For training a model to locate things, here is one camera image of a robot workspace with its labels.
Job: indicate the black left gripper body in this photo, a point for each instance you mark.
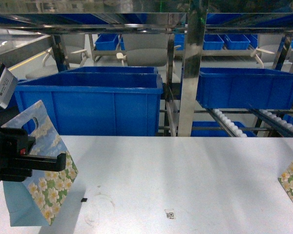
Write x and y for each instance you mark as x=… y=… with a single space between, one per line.
x=16 y=162

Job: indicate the steel roller conveyor rack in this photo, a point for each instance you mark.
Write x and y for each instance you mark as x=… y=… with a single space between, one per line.
x=193 y=17

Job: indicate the large blue crate front left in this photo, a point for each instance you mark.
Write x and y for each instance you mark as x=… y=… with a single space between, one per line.
x=97 y=104

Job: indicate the QR code sticker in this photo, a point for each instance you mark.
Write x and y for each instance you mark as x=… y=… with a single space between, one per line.
x=170 y=213

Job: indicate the blue crate on right rollers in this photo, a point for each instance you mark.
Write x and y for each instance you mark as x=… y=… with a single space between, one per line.
x=245 y=88

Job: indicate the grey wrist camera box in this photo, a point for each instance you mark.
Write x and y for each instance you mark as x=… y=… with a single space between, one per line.
x=8 y=83

